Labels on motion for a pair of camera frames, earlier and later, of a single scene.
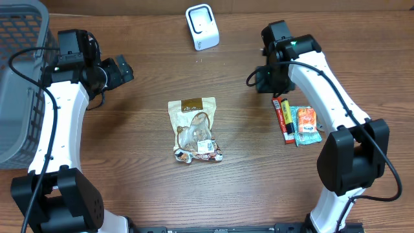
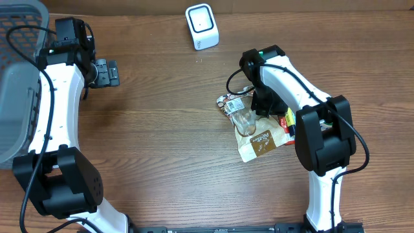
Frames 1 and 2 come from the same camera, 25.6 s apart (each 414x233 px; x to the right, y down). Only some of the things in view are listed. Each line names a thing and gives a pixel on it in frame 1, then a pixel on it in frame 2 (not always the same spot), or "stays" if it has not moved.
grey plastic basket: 23,24 stays
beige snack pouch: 192,122 → 257,135
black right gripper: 263,88 → 264,110
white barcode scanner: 204,28 stays
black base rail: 278,228 stays
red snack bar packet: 278,105 stays
